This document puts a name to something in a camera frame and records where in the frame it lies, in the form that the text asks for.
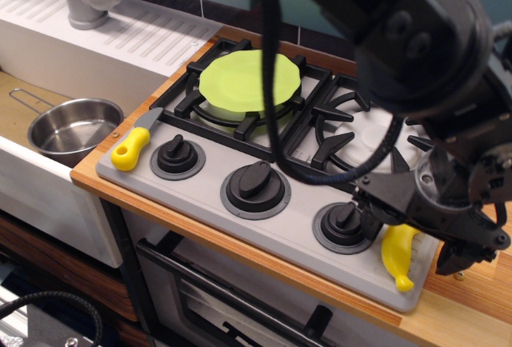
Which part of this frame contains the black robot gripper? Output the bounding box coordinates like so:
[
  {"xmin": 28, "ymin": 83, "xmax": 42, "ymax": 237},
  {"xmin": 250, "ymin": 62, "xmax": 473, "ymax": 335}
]
[{"xmin": 354, "ymin": 150, "xmax": 511, "ymax": 275}]

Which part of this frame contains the yellow toy banana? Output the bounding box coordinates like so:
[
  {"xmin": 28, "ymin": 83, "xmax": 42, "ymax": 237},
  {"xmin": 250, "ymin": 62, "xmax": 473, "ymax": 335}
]
[{"xmin": 381, "ymin": 225, "xmax": 419, "ymax": 292}]

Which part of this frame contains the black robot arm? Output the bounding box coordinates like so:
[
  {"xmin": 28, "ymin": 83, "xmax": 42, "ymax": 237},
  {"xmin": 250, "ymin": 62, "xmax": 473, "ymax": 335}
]
[{"xmin": 269, "ymin": 0, "xmax": 511, "ymax": 275}]

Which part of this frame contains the black right stove knob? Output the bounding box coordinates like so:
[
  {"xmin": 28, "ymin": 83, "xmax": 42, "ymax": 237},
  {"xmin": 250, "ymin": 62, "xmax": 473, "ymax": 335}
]
[{"xmin": 313, "ymin": 201, "xmax": 373, "ymax": 255}]

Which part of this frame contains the black stove knob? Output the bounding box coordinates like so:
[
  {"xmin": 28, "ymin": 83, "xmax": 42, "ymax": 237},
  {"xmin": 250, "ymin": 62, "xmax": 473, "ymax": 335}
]
[
  {"xmin": 313, "ymin": 201, "xmax": 373, "ymax": 255},
  {"xmin": 220, "ymin": 161, "xmax": 291, "ymax": 221},
  {"xmin": 150, "ymin": 134, "xmax": 206, "ymax": 181}
]

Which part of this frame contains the black right burner grate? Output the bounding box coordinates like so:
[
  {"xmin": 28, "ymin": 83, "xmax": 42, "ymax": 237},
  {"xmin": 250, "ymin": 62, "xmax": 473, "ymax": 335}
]
[{"xmin": 278, "ymin": 73, "xmax": 435, "ymax": 200}]

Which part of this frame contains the black burner grate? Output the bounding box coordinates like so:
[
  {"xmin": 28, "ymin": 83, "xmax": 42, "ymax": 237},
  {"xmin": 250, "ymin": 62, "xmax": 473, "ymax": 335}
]
[
  {"xmin": 150, "ymin": 38, "xmax": 333, "ymax": 162},
  {"xmin": 278, "ymin": 73, "xmax": 435, "ymax": 200}
]

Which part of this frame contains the black middle stove knob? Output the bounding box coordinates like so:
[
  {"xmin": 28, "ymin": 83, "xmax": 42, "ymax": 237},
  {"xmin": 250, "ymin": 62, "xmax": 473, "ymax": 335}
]
[{"xmin": 220, "ymin": 161, "xmax": 291, "ymax": 221}]

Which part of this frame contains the grey toy stove top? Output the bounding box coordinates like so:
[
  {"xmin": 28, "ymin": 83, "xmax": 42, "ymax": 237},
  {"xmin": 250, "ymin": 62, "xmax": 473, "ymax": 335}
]
[{"xmin": 94, "ymin": 37, "xmax": 445, "ymax": 314}]

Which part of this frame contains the toy oven door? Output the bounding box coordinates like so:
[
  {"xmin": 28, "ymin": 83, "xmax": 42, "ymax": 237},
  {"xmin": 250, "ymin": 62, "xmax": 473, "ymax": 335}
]
[{"xmin": 134, "ymin": 232, "xmax": 409, "ymax": 346}]

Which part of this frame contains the green plastic plate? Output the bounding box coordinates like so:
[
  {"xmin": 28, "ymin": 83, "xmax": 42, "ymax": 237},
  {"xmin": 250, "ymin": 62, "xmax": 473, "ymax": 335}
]
[{"xmin": 198, "ymin": 50, "xmax": 301, "ymax": 113}]

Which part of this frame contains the black left burner grate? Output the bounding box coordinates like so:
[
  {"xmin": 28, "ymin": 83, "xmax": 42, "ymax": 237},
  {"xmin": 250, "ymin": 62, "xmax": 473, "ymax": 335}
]
[{"xmin": 150, "ymin": 38, "xmax": 333, "ymax": 162}]

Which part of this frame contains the black left stove knob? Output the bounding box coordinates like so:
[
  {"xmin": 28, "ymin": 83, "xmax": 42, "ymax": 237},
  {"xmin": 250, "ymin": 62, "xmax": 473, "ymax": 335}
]
[{"xmin": 150, "ymin": 134, "xmax": 206, "ymax": 181}]

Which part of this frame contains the stainless steel pot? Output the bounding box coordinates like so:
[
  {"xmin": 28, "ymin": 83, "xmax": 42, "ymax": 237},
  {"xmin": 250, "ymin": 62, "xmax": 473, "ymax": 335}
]
[{"xmin": 9, "ymin": 88, "xmax": 124, "ymax": 168}]

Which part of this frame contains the white toy sink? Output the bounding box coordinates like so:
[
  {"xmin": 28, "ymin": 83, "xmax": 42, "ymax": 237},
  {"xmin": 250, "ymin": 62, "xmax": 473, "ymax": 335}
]
[{"xmin": 1, "ymin": 0, "xmax": 220, "ymax": 268}]

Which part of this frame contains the yellow handled toy knife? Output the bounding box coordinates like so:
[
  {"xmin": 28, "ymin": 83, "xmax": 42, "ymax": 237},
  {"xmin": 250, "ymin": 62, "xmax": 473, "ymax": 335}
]
[{"xmin": 110, "ymin": 107, "xmax": 163, "ymax": 172}]

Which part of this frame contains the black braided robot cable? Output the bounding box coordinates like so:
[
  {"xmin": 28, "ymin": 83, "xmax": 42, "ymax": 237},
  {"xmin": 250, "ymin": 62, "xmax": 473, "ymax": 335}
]
[{"xmin": 250, "ymin": 0, "xmax": 403, "ymax": 186}]

